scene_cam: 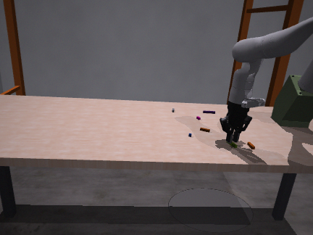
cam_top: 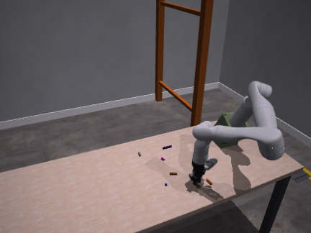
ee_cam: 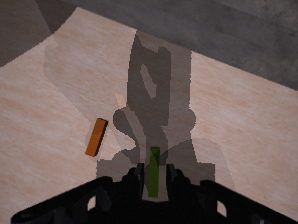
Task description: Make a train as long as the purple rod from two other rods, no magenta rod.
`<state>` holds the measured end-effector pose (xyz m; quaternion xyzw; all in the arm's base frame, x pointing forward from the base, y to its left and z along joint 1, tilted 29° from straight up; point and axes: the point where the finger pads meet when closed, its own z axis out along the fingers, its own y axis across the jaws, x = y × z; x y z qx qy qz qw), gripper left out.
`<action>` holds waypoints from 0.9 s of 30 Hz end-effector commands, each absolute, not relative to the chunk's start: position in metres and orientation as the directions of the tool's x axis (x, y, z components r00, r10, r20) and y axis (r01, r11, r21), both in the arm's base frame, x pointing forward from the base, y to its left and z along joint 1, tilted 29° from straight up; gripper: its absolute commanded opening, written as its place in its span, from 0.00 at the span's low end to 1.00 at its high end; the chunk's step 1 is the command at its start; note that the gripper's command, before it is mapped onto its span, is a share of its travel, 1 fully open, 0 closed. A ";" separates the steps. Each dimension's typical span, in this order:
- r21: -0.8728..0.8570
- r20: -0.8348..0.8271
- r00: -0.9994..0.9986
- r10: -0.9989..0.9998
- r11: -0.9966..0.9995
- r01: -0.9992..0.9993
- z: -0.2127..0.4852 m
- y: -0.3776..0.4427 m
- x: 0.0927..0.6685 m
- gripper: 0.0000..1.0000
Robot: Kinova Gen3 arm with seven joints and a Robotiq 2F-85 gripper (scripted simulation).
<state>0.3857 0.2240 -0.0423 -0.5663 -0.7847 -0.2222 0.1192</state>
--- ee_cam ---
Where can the orange rod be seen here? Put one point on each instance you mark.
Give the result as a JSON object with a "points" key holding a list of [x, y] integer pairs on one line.
{"points": [[96, 137]]}

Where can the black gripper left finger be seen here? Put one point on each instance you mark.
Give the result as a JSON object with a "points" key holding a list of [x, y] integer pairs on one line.
{"points": [[71, 207]]}

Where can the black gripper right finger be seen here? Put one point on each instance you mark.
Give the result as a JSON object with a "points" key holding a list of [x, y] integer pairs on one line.
{"points": [[200, 201]]}

